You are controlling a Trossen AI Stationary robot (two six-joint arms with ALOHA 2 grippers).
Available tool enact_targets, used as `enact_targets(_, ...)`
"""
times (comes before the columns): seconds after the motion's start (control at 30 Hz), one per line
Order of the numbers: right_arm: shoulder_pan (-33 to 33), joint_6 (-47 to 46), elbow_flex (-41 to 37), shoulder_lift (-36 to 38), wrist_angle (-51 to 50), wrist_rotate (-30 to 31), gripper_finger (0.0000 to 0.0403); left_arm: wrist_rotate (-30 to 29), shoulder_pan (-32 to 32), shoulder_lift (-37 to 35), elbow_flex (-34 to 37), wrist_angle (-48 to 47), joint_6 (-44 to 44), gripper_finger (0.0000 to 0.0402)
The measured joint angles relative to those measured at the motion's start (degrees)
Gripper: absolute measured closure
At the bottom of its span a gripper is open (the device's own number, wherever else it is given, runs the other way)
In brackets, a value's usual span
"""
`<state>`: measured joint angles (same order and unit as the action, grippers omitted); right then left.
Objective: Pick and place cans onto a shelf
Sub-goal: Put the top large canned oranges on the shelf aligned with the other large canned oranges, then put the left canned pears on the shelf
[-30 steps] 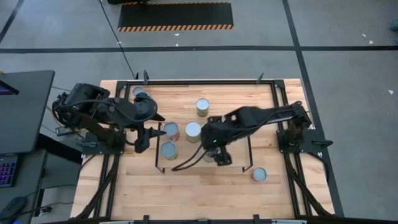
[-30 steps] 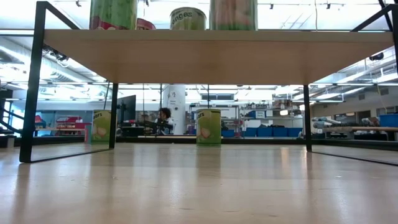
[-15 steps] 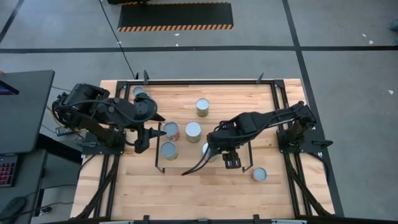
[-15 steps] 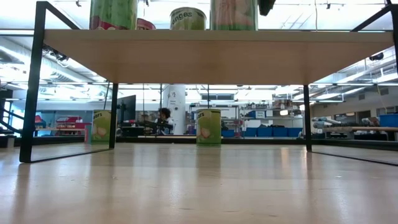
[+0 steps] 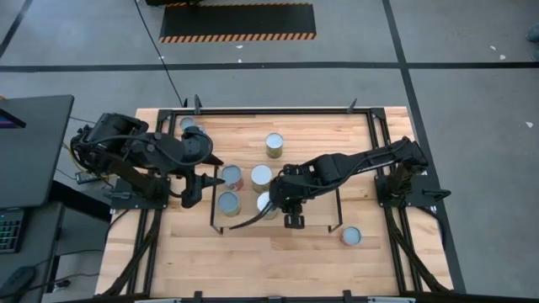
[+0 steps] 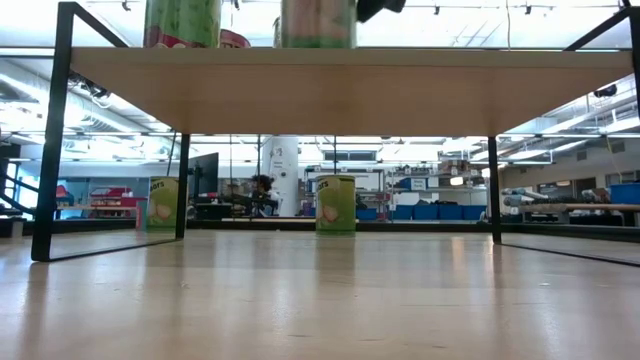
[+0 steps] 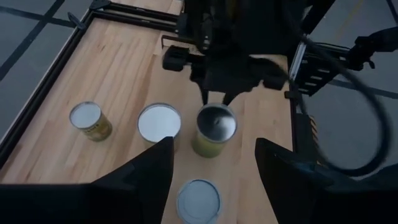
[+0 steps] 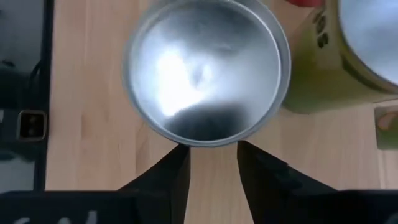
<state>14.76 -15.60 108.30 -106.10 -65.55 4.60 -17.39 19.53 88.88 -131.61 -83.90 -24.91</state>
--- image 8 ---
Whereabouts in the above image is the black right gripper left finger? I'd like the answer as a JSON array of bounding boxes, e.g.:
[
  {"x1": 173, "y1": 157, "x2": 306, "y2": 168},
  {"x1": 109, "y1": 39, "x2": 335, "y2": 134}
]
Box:
[{"x1": 0, "y1": 144, "x2": 192, "y2": 224}]

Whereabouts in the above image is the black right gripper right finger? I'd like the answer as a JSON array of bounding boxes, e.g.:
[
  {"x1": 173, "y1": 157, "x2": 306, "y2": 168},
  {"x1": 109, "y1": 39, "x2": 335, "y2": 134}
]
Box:
[{"x1": 237, "y1": 139, "x2": 398, "y2": 224}]

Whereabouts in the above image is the green can with peach print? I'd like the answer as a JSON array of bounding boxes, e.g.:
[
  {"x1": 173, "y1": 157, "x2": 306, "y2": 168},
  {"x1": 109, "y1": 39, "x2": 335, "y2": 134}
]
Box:
[
  {"x1": 282, "y1": 0, "x2": 398, "y2": 114},
  {"x1": 123, "y1": 0, "x2": 292, "y2": 147}
]

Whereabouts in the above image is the red can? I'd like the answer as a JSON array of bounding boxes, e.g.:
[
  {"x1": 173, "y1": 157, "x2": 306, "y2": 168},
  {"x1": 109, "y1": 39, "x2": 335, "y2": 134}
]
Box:
[{"x1": 285, "y1": 0, "x2": 325, "y2": 8}]

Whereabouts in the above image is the green pink printed box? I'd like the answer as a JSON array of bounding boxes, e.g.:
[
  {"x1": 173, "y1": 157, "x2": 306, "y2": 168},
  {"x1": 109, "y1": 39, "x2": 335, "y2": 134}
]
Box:
[{"x1": 374, "y1": 105, "x2": 398, "y2": 151}]

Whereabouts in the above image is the black device with socket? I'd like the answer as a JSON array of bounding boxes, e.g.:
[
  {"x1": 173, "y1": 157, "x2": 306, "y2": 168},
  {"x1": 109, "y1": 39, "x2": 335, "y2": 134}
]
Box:
[{"x1": 0, "y1": 55, "x2": 48, "y2": 162}]

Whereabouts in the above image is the black table edge rail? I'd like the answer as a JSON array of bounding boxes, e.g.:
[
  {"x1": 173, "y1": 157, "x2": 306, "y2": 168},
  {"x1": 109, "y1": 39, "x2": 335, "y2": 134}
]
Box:
[{"x1": 33, "y1": 0, "x2": 56, "y2": 192}]

